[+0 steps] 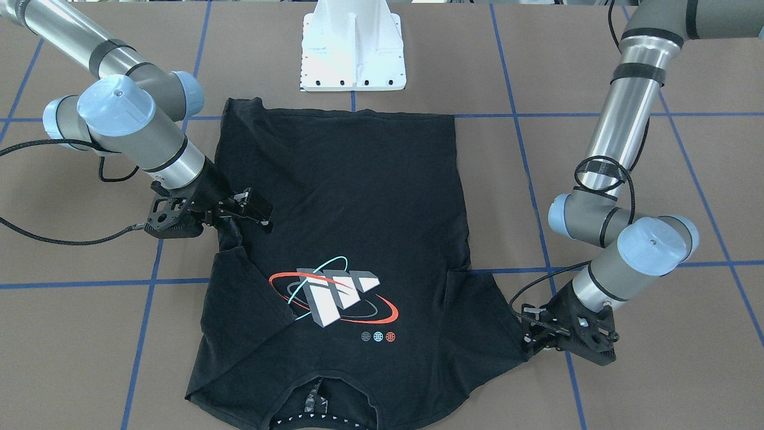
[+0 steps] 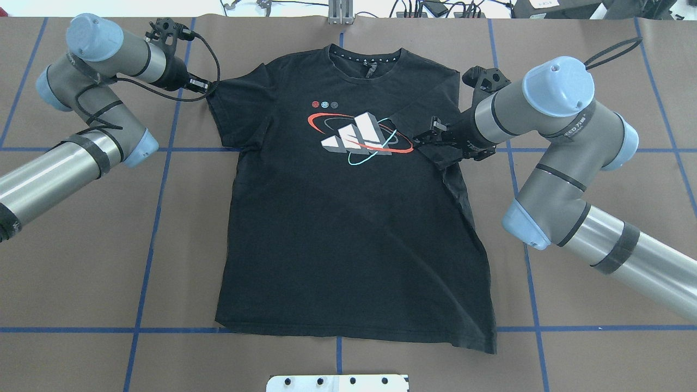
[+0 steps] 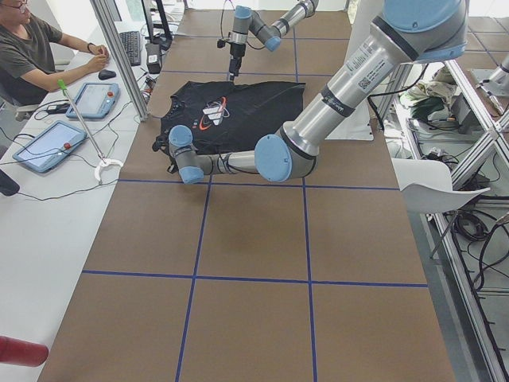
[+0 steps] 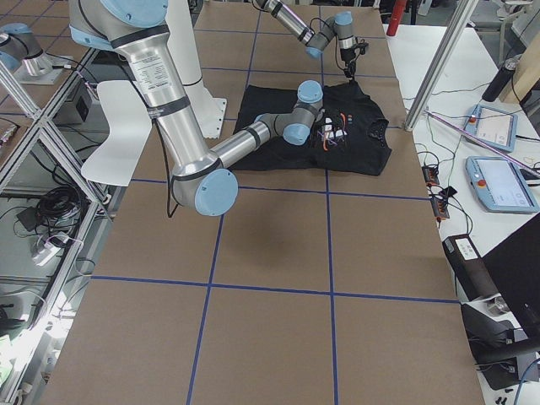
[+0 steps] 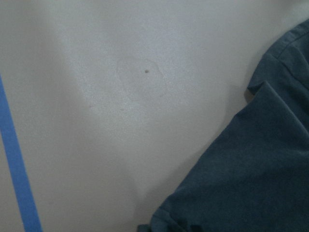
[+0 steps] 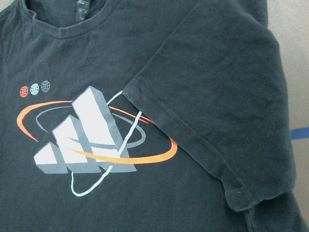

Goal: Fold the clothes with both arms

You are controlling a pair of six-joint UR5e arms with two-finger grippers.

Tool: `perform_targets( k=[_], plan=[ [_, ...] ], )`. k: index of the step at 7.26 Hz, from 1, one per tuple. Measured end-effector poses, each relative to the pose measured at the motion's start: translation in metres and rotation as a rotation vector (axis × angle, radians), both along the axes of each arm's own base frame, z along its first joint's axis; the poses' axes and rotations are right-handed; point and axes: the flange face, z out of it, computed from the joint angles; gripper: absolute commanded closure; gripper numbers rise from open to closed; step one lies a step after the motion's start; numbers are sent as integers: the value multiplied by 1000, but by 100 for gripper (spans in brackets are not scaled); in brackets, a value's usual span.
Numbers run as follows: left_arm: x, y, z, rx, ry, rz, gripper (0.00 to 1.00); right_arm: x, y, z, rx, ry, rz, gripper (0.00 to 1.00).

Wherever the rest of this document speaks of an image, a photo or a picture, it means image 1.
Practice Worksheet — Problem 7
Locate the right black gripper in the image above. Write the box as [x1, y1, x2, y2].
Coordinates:
[181, 158, 273, 234]

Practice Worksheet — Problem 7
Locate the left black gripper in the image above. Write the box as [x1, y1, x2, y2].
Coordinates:
[520, 281, 597, 349]

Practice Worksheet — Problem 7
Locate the black graphic t-shirt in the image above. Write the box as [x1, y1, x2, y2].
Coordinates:
[186, 98, 528, 429]

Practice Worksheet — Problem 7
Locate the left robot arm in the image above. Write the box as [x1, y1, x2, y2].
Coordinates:
[515, 1, 763, 364]

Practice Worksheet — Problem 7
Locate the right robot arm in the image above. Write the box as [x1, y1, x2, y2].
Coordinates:
[2, 1, 272, 239]

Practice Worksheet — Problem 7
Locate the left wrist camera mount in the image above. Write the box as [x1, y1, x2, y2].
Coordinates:
[565, 302, 620, 366]

